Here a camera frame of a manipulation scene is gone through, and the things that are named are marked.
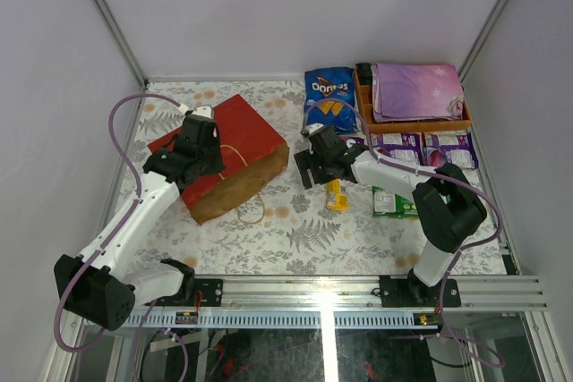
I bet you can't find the purple Fox's berries candy bag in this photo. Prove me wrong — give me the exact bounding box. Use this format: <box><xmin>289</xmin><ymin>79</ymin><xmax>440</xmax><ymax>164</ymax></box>
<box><xmin>342</xmin><ymin>136</ymin><xmax>368</xmax><ymax>149</ymax></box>

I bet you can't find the yellow snack packet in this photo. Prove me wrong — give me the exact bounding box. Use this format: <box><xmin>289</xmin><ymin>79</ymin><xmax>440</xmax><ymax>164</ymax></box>
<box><xmin>326</xmin><ymin>179</ymin><xmax>349</xmax><ymax>211</ymax></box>

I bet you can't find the red brown paper bag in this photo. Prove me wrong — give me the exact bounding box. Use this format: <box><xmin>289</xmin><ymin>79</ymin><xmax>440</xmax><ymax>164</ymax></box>
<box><xmin>143</xmin><ymin>95</ymin><xmax>289</xmax><ymax>225</ymax></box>

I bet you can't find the blue Doritos chip bag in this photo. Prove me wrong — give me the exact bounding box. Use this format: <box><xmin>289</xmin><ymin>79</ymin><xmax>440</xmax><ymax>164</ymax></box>
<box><xmin>304</xmin><ymin>67</ymin><xmax>357</xmax><ymax>134</ymax></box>

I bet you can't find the small green yellow candy packet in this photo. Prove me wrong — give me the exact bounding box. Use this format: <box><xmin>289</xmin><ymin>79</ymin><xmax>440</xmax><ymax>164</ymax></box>
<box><xmin>372</xmin><ymin>186</ymin><xmax>418</xmax><ymax>218</ymax></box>

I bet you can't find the purple snack packet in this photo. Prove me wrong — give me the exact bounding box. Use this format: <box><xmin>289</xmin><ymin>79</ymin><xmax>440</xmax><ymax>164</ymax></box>
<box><xmin>423</xmin><ymin>132</ymin><xmax>479</xmax><ymax>170</ymax></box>
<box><xmin>370</xmin><ymin>133</ymin><xmax>424</xmax><ymax>166</ymax></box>

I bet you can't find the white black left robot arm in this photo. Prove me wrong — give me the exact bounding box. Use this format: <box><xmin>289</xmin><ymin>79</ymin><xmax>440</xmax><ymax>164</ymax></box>
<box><xmin>55</xmin><ymin>106</ymin><xmax>224</xmax><ymax>331</ymax></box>

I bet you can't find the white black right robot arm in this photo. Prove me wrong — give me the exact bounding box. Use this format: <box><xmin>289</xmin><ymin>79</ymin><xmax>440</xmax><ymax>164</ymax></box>
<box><xmin>295</xmin><ymin>123</ymin><xmax>487</xmax><ymax>306</ymax></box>

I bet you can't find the orange wooden tray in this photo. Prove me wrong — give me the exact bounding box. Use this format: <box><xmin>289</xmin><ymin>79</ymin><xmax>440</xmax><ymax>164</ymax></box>
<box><xmin>353</xmin><ymin>68</ymin><xmax>473</xmax><ymax>134</ymax></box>

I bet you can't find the black object in tray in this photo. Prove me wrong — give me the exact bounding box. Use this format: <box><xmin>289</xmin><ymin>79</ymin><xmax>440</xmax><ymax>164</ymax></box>
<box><xmin>355</xmin><ymin>63</ymin><xmax>372</xmax><ymax>86</ymax></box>

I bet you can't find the purple snowflake cloth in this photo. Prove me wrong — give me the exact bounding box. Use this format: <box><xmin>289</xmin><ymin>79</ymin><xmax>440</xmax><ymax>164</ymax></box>
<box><xmin>371</xmin><ymin>63</ymin><xmax>465</xmax><ymax>123</ymax></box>

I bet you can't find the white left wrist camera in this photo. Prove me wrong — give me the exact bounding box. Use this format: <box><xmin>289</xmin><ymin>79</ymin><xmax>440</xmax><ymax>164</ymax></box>
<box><xmin>177</xmin><ymin>104</ymin><xmax>214</xmax><ymax>120</ymax></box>

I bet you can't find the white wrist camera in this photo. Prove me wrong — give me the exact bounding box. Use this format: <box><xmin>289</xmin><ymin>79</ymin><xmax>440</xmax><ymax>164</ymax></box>
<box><xmin>301</xmin><ymin>123</ymin><xmax>324</xmax><ymax>138</ymax></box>
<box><xmin>177</xmin><ymin>104</ymin><xmax>214</xmax><ymax>120</ymax></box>

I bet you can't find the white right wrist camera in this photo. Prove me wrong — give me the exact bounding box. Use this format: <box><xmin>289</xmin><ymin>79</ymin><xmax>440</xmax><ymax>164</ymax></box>
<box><xmin>301</xmin><ymin>123</ymin><xmax>324</xmax><ymax>138</ymax></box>

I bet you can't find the aluminium front rail frame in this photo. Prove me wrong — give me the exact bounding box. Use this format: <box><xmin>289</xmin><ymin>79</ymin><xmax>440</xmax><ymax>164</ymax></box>
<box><xmin>44</xmin><ymin>273</ymin><xmax>560</xmax><ymax>382</ymax></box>

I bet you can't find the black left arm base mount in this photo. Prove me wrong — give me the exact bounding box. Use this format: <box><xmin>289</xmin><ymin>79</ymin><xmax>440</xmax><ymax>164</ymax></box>
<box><xmin>156</xmin><ymin>278</ymin><xmax>224</xmax><ymax>309</ymax></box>

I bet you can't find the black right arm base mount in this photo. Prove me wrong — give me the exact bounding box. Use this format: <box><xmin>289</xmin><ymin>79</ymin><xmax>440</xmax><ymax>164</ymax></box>
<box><xmin>379</xmin><ymin>276</ymin><xmax>461</xmax><ymax>309</ymax></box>

